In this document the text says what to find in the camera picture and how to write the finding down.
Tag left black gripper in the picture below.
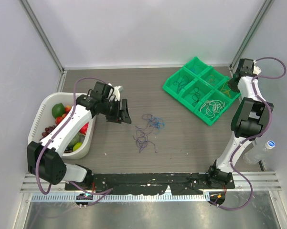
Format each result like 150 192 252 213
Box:
101 98 131 123

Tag brown cable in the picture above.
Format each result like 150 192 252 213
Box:
190 86 202 105

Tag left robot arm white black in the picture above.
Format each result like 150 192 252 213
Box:
27 82 131 194

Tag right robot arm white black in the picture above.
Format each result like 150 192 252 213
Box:
206 58 274 188

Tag green compartment bin tray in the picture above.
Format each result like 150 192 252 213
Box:
162 57 241 126

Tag red apple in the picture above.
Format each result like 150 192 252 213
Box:
79 122 89 135

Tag green netted melon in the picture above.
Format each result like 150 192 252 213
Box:
68 133 85 147

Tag yellow green small fruit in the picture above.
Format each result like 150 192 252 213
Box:
72 142 82 152

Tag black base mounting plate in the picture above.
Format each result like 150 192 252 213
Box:
64 172 236 195

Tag small peach fruits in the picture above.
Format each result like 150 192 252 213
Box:
55 105 72 125

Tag green lime fruit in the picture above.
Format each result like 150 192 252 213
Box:
51 103 65 119

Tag clear plastic water bottle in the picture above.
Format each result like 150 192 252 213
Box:
243 140 276 165

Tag red grape bunch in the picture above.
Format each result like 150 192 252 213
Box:
42 125 56 138

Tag white plastic fruit basket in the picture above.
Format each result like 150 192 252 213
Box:
27 92 96 159

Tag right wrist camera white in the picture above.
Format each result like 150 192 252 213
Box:
253 60 262 75

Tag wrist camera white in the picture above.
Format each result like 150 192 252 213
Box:
108 83 123 102
253 60 262 75

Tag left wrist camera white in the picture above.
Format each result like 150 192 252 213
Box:
108 83 123 102

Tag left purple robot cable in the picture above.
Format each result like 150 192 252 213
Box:
34 77 113 195

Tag white slotted cable duct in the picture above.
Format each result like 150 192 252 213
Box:
31 192 210 202

